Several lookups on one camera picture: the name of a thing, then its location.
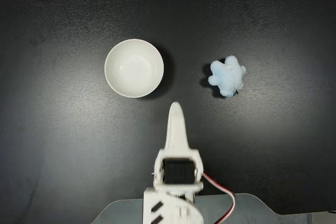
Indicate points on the skyblue plush doll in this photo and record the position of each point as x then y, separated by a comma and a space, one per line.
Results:
227, 75

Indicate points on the white bowl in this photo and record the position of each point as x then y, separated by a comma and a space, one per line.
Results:
134, 68

